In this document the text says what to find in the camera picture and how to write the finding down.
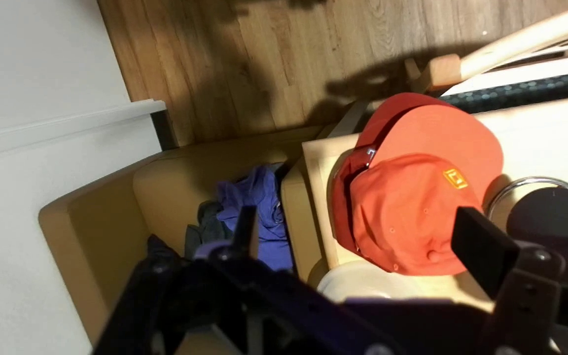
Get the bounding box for red baseball cap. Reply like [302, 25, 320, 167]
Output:
[328, 90, 454, 254]

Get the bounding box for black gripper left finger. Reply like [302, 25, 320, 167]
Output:
[214, 203, 261, 264]

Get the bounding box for white bowl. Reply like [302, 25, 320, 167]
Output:
[316, 260, 498, 311]

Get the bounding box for wooden chair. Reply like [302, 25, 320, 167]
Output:
[405, 0, 568, 90]

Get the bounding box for purple garment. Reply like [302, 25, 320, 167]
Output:
[194, 163, 298, 272]

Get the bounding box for silver cap stand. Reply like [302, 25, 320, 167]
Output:
[484, 173, 568, 232]

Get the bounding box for light wooden table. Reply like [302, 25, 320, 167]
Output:
[300, 55, 568, 311]

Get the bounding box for orange baseball cap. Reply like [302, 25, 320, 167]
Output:
[348, 102, 507, 276]

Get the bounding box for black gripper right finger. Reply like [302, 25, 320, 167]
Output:
[450, 205, 568, 355]

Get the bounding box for cardboard box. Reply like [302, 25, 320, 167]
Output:
[38, 126, 330, 345]

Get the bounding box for dark gray clothing pile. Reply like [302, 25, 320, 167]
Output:
[184, 199, 237, 260]

